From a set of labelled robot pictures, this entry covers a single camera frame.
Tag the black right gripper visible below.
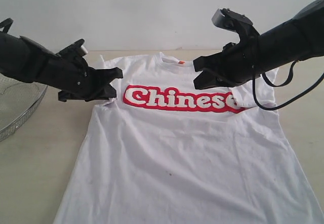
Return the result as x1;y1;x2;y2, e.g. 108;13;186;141
193;30;268;89

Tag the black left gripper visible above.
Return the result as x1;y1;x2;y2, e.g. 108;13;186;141
45;54;124;102

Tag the white t-shirt red Chinese logo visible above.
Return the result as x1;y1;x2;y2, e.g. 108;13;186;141
54;53;323;223

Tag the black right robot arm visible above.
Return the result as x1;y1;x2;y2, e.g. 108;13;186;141
193;0;323;89

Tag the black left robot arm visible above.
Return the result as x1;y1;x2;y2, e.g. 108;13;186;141
1;18;123;102

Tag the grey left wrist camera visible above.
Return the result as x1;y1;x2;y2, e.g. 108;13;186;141
56;38;88;58

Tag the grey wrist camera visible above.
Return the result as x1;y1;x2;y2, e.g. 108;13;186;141
56;38;88;58
211;8;253;32

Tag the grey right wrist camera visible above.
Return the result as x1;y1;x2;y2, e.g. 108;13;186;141
211;8;253;32

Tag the metal wire mesh basket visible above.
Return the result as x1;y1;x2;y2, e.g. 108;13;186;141
1;75;48;141

